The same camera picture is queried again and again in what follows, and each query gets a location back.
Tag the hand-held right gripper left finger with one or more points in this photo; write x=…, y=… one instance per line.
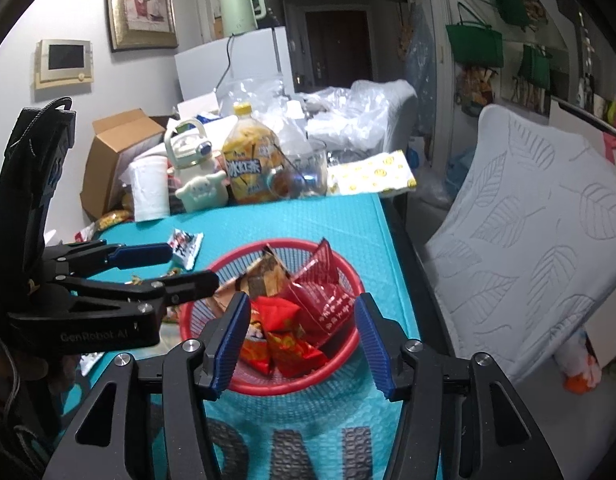
x=233, y=345

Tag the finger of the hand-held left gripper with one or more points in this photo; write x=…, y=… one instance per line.
x=138, y=255
x=188, y=285

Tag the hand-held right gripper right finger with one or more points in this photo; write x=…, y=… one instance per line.
x=375, y=350

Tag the small white snack packet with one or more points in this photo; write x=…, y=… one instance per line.
x=185, y=247

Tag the red orange snack packet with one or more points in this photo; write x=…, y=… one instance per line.
x=288, y=350

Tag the red plastic basket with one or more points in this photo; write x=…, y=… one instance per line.
x=298, y=384

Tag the brown peanut snack packet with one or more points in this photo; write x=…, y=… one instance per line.
x=268, y=275

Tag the yellow snack bag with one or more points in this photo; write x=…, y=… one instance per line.
x=115, y=218

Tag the paper towel roll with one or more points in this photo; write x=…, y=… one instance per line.
x=150, y=190

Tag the cardboard box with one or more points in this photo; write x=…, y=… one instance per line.
x=108, y=160

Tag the white cartoon water bottle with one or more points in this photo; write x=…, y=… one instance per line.
x=198, y=190

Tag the iced tea bottle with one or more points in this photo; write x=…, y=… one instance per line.
x=248, y=170

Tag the white carton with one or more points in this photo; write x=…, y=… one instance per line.
x=198, y=105

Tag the glass cup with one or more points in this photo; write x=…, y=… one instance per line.
x=308, y=170

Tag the grey leaf pattern cushion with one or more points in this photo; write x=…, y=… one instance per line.
x=513, y=240

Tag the yellow smiley napkin pack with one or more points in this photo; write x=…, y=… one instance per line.
x=373, y=172

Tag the clear zip bag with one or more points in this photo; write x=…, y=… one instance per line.
x=258, y=90

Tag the orange white toy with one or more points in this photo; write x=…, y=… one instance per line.
x=580, y=375

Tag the framed picture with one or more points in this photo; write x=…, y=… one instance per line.
x=140, y=0

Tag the white fridge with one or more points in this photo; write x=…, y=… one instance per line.
x=248, y=60

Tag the clear plastic bags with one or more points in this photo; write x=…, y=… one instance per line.
x=348, y=110

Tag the green kettle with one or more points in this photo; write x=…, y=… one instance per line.
x=238, y=10

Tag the dark wooden door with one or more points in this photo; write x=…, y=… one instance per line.
x=338, y=45

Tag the large green bag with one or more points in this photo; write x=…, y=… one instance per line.
x=475, y=45

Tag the small green bag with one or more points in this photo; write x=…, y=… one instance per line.
x=535, y=67

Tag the wall intercom panel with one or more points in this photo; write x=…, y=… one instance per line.
x=65, y=57

